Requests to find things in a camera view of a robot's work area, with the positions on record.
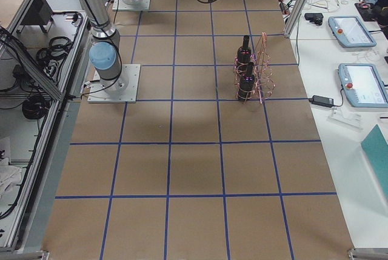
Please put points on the aluminium frame post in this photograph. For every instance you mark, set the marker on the aluminium frame post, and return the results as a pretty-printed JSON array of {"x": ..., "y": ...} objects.
[{"x": 294, "y": 17}]

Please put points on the far teach pendant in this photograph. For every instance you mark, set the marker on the far teach pendant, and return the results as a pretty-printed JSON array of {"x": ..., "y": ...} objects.
[{"x": 350, "y": 32}]

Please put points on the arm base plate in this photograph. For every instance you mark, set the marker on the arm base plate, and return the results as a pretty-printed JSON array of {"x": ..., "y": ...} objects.
[
  {"x": 123, "y": 90},
  {"x": 131, "y": 5}
]

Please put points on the black power adapter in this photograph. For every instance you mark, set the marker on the black power adapter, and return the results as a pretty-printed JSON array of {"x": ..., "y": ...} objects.
[{"x": 321, "y": 101}]

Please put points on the teal board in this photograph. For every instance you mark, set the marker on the teal board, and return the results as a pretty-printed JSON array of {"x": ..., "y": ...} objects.
[{"x": 374, "y": 146}]

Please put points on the near teach pendant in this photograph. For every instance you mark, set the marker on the near teach pendant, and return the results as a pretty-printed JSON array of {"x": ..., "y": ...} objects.
[{"x": 363, "y": 86}]

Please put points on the dark wine bottle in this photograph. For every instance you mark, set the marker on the dark wine bottle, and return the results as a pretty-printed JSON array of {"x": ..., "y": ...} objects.
[
  {"x": 243, "y": 55},
  {"x": 246, "y": 83}
]

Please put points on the copper wire bottle basket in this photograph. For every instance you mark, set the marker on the copper wire bottle basket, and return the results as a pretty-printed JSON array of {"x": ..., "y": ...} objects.
[{"x": 264, "y": 84}]

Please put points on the teach pendant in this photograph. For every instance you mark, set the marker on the teach pendant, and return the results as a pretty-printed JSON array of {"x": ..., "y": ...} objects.
[
  {"x": 350, "y": 32},
  {"x": 363, "y": 86}
]

